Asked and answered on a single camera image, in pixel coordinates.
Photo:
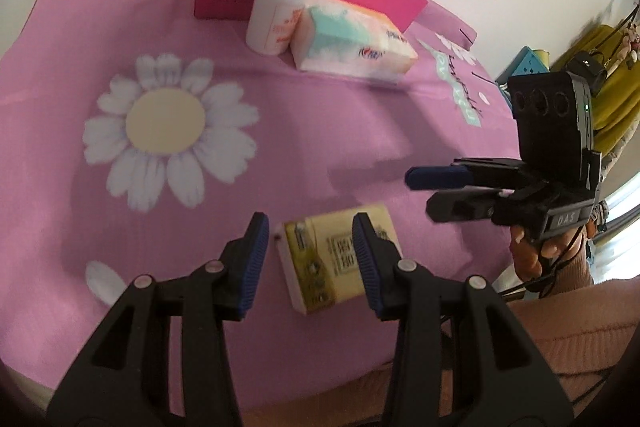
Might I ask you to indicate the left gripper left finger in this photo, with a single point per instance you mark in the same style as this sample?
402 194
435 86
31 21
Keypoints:
159 356

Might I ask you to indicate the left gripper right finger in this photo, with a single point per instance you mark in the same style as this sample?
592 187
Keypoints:
461 357

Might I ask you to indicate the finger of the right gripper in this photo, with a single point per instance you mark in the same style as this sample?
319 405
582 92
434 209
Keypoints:
466 172
477 204

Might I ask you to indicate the gold tissue pack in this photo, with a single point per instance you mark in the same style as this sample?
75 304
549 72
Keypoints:
318 257

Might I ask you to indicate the right forearm pink sleeve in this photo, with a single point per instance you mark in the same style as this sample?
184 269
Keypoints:
582 329

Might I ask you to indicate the right hand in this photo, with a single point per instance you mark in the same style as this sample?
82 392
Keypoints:
528 256

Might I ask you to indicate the yellow coat on rack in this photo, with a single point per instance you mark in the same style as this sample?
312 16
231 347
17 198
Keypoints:
616 107

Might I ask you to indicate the black handbag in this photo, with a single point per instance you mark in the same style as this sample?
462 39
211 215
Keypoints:
588 65

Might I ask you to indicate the blue plastic rack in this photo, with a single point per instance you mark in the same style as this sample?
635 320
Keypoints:
525 63

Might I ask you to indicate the pastel tissue pack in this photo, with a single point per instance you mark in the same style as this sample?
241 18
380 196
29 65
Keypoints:
334 37

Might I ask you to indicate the pink floral tablecloth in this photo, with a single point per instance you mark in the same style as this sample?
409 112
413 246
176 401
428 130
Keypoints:
140 138

